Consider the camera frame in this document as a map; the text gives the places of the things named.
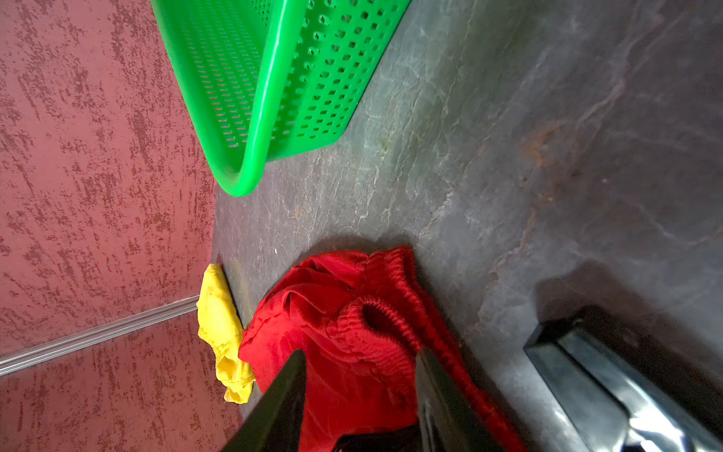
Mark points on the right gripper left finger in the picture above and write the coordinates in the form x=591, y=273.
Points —
x=275, y=422

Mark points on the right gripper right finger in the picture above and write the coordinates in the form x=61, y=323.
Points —
x=447, y=422

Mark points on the yellow shorts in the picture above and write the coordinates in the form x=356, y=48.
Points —
x=220, y=328

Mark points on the red shorts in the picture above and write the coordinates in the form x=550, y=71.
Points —
x=360, y=320

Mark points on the green plastic basket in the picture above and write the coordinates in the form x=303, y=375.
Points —
x=266, y=80

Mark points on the black metal bracket stand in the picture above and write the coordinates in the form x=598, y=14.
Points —
x=623, y=391

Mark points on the left corner aluminium post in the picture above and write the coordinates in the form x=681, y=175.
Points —
x=60, y=347

